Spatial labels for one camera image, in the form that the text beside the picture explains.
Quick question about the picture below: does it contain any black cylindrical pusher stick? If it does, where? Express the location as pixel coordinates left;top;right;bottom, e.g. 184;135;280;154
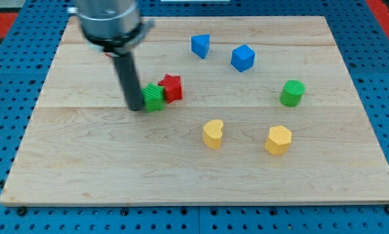
113;52;144;111

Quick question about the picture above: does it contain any green star block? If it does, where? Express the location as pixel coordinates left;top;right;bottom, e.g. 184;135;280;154
142;83;165;112

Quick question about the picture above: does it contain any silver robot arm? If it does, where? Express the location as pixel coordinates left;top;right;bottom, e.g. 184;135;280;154
67;0;155;111

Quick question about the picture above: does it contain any red star block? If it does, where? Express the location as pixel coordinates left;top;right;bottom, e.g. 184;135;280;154
157;73;183;103

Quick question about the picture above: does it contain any yellow hexagon block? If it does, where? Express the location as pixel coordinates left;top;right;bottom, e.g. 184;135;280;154
264;125;292;155

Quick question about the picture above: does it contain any blue triangle block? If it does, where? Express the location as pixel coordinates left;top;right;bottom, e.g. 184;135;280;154
191;34;210;59

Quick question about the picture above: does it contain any yellow heart block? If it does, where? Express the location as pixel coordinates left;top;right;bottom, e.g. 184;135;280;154
202;120;224;150

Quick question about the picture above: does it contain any blue cube block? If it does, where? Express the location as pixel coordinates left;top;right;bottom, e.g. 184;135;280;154
231;44;256;72

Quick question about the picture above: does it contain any wooden board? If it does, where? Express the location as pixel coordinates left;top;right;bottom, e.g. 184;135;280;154
0;16;389;207

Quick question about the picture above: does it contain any green cylinder block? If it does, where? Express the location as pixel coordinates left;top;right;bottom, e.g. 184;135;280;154
279;80;306;107

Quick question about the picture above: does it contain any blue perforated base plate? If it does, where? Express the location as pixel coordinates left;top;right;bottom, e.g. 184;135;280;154
0;0;389;233

